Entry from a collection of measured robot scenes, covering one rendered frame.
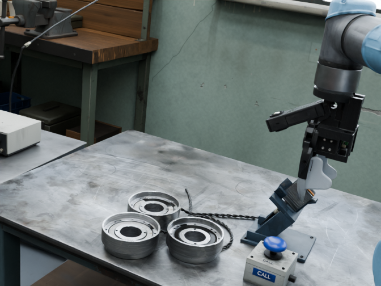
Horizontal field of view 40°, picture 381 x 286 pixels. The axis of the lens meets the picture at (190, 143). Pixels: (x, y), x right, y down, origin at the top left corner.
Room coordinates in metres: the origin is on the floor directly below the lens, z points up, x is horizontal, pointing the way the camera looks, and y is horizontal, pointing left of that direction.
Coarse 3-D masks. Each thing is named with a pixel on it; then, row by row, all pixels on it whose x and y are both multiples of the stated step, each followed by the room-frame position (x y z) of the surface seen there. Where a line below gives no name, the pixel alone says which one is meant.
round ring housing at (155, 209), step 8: (144, 192) 0.97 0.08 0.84; (152, 192) 0.98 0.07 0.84; (160, 192) 0.98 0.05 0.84; (128, 200) 0.92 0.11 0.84; (136, 200) 0.95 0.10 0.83; (168, 200) 0.97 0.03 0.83; (176, 200) 0.95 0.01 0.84; (128, 208) 0.91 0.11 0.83; (144, 208) 0.92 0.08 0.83; (152, 208) 0.95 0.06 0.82; (160, 208) 0.94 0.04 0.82; (176, 208) 0.94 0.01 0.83; (152, 216) 0.88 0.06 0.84; (160, 216) 0.88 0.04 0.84; (168, 216) 0.89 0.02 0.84; (176, 216) 0.91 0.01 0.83; (160, 224) 0.88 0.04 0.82
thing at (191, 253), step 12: (168, 228) 0.83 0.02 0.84; (192, 228) 0.86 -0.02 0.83; (216, 228) 0.87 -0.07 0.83; (168, 240) 0.81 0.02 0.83; (192, 240) 0.86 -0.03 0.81; (204, 240) 0.83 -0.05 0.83; (180, 252) 0.79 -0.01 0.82; (192, 252) 0.78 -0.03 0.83; (204, 252) 0.79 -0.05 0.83; (216, 252) 0.80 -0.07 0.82
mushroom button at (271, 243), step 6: (264, 240) 0.78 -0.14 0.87; (270, 240) 0.78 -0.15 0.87; (276, 240) 0.78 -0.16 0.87; (282, 240) 0.78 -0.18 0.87; (264, 246) 0.77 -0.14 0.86; (270, 246) 0.76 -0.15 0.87; (276, 246) 0.76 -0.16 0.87; (282, 246) 0.76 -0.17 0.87; (270, 252) 0.77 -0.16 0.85; (276, 252) 0.76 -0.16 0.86
